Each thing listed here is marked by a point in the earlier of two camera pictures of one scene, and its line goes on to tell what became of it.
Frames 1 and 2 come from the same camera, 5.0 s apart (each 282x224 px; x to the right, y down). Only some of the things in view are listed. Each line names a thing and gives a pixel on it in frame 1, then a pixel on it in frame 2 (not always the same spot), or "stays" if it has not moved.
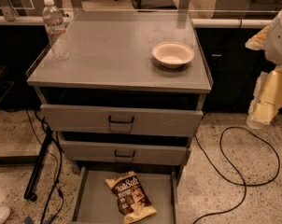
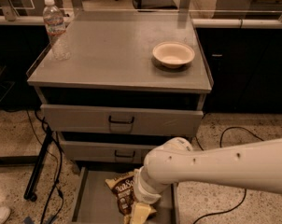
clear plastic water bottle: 55,30 stays
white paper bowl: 173,54 stays
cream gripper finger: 260,114 to 141,212
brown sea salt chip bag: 132,200 stays
